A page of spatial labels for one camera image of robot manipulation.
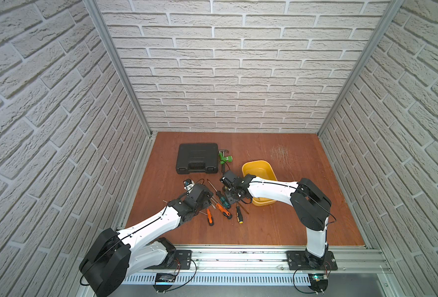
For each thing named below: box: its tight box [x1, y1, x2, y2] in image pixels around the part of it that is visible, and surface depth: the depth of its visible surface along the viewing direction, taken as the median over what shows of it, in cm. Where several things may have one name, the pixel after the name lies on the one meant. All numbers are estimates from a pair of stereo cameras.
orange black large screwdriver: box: [210, 197, 233, 220], surface depth 87 cm
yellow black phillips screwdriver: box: [236, 202, 244, 224], surface depth 86 cm
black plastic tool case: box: [175, 142, 219, 175], surface depth 101 cm
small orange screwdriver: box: [199, 208, 215, 226], surface depth 85 cm
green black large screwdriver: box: [207, 178, 231, 210], surface depth 90 cm
